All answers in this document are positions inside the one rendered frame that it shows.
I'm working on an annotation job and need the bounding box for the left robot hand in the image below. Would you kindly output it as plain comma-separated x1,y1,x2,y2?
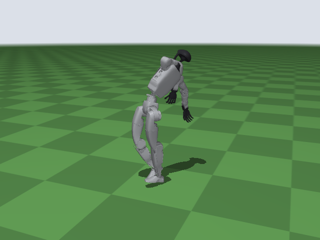
164,88,178,104

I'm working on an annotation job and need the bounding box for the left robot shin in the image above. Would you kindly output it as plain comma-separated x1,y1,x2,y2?
150,144,164,178

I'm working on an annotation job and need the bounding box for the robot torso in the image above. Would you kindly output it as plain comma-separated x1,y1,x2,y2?
142,64,181,115

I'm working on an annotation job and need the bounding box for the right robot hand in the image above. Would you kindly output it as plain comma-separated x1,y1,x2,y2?
182,105,193,123

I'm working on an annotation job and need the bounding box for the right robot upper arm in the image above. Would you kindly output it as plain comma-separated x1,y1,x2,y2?
178,75,189,97

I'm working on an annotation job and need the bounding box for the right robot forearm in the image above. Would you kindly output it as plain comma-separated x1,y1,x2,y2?
181,94,189,109

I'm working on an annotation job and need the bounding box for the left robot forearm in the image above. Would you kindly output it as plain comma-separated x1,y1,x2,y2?
173,64,183,91

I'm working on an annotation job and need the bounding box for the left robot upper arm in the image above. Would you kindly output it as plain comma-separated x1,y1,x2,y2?
160,56,183,69

